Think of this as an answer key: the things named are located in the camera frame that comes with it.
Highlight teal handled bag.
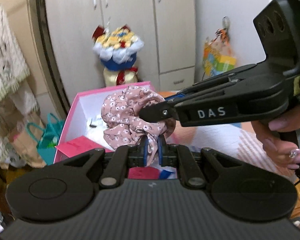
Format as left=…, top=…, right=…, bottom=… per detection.
left=26, top=113, right=65, bottom=165

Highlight person's right hand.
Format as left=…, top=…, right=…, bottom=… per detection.
left=251, top=106, right=300, bottom=171

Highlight pink red towel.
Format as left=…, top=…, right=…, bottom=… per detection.
left=53, top=136, right=160, bottom=180

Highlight beige wardrobe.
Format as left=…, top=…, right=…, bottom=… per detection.
left=31, top=0, right=196, bottom=106

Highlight flower bouquet blue wrap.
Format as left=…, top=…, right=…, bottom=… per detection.
left=92, top=25, right=144, bottom=87

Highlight pink floral cloth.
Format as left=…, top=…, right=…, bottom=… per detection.
left=101, top=85, right=176, bottom=166

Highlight colourful paper gift bag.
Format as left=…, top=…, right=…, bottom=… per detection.
left=203, top=29, right=237, bottom=77

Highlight pink storage box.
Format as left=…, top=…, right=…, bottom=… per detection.
left=59, top=81, right=174, bottom=164

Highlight white tissue pack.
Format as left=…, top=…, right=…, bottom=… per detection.
left=150, top=163, right=177, bottom=180

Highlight black clothes rack pole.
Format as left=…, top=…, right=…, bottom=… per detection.
left=35, top=0, right=70, bottom=118

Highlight cream knitted cardigan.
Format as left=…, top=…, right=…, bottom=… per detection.
left=0, top=5, right=30, bottom=102

